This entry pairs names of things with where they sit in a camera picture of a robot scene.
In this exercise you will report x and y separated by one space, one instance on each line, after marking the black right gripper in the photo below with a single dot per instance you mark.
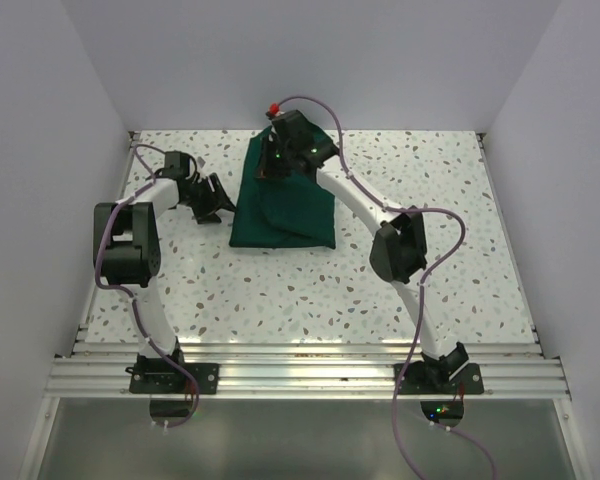
265 169

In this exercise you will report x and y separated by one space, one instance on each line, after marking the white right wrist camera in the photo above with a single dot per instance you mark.
275 113

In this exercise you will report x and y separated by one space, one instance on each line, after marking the green surgical drape cloth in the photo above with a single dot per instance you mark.
280 214

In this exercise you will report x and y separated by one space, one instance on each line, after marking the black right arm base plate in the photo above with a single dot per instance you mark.
420 379

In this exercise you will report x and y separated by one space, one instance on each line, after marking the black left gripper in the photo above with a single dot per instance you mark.
215 200

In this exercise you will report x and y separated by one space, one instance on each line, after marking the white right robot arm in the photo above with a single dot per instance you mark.
398 254

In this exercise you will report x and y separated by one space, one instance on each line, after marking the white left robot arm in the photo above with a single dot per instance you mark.
127 253

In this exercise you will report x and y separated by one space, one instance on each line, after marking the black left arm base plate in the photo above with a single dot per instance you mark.
164 379

